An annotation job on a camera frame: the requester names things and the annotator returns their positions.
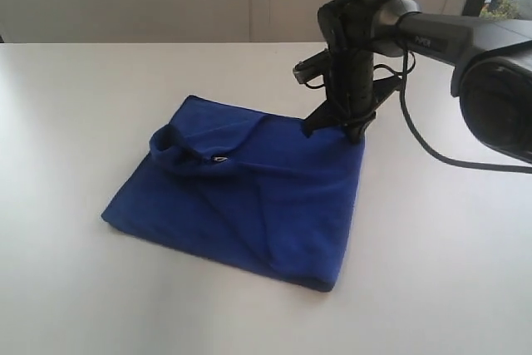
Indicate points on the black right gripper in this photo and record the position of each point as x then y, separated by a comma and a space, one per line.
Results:
351, 92

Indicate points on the green tree outside window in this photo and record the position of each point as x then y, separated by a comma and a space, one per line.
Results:
500, 10

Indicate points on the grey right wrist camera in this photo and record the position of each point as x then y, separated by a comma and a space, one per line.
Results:
311, 68

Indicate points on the blue microfiber towel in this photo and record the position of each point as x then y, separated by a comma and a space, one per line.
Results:
247, 189

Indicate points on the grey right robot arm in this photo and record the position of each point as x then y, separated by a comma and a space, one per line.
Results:
492, 69

